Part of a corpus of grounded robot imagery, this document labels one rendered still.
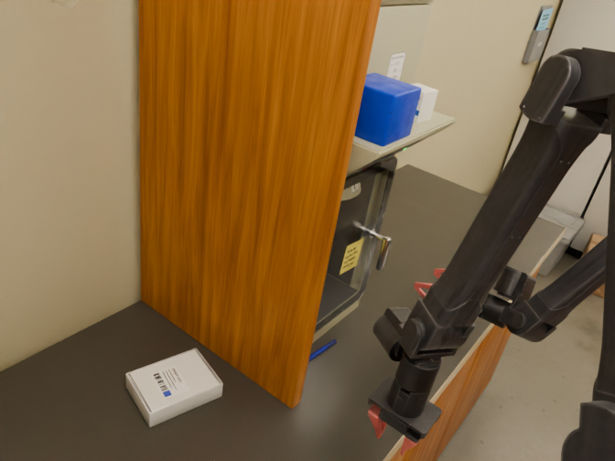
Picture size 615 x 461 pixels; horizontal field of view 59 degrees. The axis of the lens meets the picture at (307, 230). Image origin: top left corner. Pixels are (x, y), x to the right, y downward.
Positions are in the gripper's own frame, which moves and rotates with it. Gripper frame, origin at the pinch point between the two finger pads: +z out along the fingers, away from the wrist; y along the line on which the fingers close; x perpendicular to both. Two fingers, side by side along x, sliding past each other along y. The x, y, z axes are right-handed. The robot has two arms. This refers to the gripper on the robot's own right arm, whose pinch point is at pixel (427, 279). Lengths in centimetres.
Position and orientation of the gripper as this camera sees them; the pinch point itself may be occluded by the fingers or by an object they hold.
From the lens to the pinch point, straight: 130.2
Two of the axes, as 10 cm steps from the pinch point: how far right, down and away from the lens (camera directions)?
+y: -6.2, 2.6, -7.4
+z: -7.7, -3.6, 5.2
